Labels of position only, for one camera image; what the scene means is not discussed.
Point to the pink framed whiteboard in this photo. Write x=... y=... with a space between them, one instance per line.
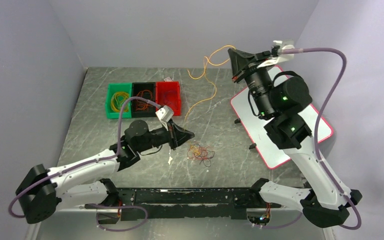
x=272 y=156

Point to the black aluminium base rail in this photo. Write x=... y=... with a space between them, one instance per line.
x=154 y=203

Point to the green plastic bin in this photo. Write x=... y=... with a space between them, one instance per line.
x=117 y=94

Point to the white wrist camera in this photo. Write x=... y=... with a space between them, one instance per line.
x=164 y=115
x=277 y=53

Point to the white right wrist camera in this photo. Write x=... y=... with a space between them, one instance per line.
x=277 y=53

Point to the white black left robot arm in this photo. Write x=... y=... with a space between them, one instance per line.
x=137 y=138

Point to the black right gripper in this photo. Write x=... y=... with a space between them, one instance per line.
x=240 y=60

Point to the red plastic bin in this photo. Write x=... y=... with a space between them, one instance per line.
x=169 y=94

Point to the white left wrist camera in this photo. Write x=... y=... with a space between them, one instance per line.
x=164 y=115

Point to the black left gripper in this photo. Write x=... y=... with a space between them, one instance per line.
x=176 y=136

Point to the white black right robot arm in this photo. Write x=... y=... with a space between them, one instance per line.
x=326 y=203

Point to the small red white box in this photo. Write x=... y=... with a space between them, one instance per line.
x=168 y=79

